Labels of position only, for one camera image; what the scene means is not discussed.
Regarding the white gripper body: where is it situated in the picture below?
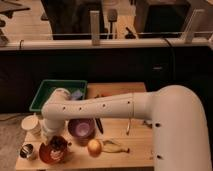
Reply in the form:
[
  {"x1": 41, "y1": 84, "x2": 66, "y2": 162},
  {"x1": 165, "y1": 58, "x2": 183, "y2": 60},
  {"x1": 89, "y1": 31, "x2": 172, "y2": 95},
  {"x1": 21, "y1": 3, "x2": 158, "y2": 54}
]
[{"x1": 41, "y1": 120, "x2": 65, "y2": 143}]

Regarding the dark grapes bunch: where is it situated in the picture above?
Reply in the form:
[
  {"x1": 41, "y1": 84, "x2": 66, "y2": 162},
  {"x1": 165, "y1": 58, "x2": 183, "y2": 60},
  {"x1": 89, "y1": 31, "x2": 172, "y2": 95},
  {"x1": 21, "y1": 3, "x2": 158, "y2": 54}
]
[{"x1": 49, "y1": 136, "x2": 67, "y2": 151}]

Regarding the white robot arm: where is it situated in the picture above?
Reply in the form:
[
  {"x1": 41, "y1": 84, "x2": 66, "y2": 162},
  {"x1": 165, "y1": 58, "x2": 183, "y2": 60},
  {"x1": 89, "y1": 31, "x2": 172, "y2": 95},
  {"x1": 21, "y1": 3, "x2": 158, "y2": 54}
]
[{"x1": 41, "y1": 85, "x2": 213, "y2": 171}]

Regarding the red bowl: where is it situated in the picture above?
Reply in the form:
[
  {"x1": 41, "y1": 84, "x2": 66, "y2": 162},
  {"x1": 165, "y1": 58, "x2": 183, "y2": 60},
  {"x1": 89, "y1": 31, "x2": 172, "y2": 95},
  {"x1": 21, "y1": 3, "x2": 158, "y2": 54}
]
[{"x1": 39, "y1": 143, "x2": 67, "y2": 164}]

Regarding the purple bowl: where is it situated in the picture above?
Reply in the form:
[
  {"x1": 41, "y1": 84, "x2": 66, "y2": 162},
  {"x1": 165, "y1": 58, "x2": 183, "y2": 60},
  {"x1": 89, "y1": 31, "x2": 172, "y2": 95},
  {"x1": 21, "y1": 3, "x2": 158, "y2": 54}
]
[{"x1": 68, "y1": 118, "x2": 95, "y2": 139}]

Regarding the white paper cup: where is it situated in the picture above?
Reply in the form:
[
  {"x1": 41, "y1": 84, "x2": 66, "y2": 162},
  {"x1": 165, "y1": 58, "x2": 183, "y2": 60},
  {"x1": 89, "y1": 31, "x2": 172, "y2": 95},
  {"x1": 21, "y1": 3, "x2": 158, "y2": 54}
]
[{"x1": 21, "y1": 115, "x2": 41, "y2": 136}]

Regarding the green plastic bin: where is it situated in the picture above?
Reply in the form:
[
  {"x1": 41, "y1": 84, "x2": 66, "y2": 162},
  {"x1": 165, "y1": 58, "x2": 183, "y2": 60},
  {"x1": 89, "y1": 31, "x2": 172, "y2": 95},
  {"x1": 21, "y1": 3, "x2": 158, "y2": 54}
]
[{"x1": 29, "y1": 79, "x2": 87, "y2": 113}]

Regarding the blue cloth in bin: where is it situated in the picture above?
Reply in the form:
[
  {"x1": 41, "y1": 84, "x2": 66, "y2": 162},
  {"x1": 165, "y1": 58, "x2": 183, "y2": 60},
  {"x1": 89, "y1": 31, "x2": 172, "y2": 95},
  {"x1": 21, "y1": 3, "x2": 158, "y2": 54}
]
[{"x1": 71, "y1": 90, "x2": 83, "y2": 100}]

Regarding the wooden cutting board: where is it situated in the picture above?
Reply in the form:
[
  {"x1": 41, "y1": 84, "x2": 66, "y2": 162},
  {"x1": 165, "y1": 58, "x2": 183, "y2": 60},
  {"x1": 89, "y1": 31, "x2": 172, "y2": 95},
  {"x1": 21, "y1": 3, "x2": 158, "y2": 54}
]
[{"x1": 15, "y1": 82, "x2": 153, "y2": 171}]

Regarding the yellow banana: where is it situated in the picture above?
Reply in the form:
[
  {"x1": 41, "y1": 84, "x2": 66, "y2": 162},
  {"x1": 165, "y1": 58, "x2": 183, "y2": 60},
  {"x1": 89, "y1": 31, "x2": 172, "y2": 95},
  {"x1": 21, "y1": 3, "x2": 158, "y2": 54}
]
[{"x1": 102, "y1": 140, "x2": 130, "y2": 153}]

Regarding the black handled knife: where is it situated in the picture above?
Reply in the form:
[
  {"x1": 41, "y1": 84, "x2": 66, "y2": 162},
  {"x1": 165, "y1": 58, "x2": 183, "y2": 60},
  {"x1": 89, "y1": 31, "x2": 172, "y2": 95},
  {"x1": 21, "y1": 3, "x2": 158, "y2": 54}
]
[{"x1": 95, "y1": 118, "x2": 104, "y2": 134}]

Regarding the white table rail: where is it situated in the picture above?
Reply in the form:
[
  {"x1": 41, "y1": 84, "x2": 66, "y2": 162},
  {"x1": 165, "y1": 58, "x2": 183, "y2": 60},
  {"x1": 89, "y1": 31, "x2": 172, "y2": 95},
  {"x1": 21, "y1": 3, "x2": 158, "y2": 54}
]
[{"x1": 0, "y1": 37, "x2": 213, "y2": 51}]

